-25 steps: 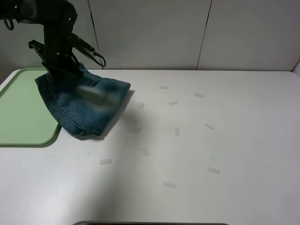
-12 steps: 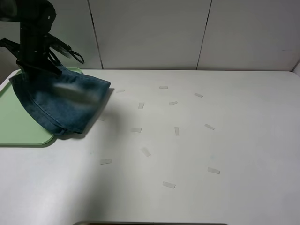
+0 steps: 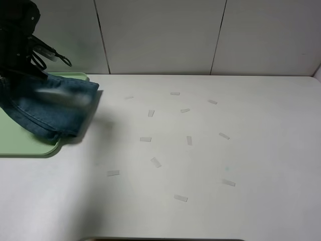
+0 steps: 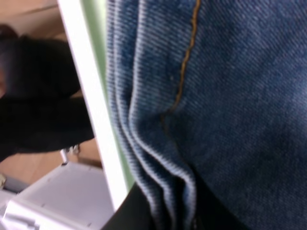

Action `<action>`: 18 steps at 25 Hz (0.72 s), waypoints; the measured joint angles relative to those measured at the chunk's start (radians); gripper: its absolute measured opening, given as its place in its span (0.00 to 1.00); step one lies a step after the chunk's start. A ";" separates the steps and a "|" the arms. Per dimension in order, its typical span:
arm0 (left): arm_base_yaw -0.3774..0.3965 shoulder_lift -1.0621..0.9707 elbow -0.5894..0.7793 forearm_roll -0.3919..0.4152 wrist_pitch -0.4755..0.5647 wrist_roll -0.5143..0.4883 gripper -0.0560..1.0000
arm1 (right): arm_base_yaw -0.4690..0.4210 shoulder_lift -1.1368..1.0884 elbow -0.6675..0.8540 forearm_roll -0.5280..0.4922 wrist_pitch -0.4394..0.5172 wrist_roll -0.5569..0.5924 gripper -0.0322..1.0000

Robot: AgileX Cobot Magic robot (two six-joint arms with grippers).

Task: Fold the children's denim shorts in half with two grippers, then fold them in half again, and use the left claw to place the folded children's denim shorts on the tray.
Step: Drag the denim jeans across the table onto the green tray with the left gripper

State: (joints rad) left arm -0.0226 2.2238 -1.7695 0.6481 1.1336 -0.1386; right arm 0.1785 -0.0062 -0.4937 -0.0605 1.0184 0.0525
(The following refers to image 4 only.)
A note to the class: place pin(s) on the children's blue denim shorts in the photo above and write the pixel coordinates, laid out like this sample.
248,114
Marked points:
208,99

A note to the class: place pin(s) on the white cabinet furniture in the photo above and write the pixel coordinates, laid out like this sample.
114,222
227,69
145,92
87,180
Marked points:
54,191

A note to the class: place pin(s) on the person in black clothing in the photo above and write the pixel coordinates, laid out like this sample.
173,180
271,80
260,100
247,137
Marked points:
40,106

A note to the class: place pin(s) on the light green plastic tray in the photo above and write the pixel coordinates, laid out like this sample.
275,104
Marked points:
96,17

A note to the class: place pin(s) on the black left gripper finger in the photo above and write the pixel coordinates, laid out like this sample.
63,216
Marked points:
133,214

